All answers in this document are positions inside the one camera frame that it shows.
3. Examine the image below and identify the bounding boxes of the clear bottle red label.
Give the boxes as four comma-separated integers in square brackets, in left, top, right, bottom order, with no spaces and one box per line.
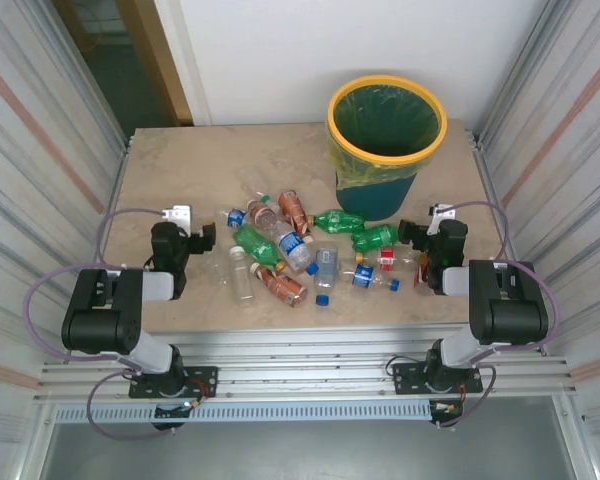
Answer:
[354,244,424,272]

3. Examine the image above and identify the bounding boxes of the green bottle orange cap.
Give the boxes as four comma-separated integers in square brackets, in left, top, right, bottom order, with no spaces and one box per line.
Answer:
[350,223,401,254]

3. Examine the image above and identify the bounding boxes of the small bottle with printed label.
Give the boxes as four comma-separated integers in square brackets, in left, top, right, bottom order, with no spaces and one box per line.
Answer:
[412,252,435,297]

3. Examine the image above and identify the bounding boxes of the clear unlabelled bottle white cap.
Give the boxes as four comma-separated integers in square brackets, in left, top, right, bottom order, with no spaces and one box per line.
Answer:
[228,244,258,307]

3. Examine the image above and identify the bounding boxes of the clear bottle Pepsi label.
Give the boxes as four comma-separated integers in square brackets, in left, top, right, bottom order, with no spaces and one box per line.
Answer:
[338,263,401,293]

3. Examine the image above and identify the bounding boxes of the clear bottle grey blue label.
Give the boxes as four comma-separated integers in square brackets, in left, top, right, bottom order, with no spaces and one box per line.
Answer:
[312,242,342,308]

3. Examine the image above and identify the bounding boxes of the teal bin with yellow rim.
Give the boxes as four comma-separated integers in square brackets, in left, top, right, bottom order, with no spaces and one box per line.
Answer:
[327,74,449,222]

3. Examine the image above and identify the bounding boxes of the yellow plastic bin liner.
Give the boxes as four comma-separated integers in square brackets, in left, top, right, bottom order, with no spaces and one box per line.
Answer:
[327,82,442,191]

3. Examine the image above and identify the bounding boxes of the green bottle yellow cap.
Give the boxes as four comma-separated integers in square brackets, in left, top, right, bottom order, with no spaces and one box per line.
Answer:
[306,208,368,235]

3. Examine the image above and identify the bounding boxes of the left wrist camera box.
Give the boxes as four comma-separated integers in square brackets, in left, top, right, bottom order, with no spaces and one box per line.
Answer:
[159,203,193,227]

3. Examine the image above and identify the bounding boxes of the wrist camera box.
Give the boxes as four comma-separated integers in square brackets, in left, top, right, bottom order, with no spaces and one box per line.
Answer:
[159,203,193,227]
[427,201,457,236]

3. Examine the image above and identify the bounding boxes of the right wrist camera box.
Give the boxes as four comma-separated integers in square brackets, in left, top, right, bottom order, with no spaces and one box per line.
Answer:
[427,201,457,236]

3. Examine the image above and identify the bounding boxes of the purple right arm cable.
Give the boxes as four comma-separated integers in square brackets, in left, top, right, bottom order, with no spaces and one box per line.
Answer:
[437,200,562,429]

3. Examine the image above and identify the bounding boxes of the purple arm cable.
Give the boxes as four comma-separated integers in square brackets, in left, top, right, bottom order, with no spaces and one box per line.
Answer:
[437,200,562,429]
[23,208,174,442]

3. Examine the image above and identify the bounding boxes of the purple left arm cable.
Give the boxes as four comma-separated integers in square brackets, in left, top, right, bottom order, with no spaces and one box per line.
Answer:
[23,208,174,442]

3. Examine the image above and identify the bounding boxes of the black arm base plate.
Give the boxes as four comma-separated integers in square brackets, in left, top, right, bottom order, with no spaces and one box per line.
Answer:
[392,360,484,396]
[128,365,219,400]

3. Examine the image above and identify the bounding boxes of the aluminium rail frame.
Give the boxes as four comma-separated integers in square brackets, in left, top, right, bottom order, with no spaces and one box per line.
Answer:
[33,322,580,407]

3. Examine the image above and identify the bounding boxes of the wooden door frame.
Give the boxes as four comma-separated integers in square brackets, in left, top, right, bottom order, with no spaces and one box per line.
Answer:
[117,0,195,127]

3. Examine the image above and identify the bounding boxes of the slotted light blue cable duct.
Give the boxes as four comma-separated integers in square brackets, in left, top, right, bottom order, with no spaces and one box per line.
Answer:
[54,401,434,424]

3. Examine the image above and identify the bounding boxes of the orange cable loop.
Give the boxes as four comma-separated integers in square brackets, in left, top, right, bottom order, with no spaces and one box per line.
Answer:
[82,27,114,56]

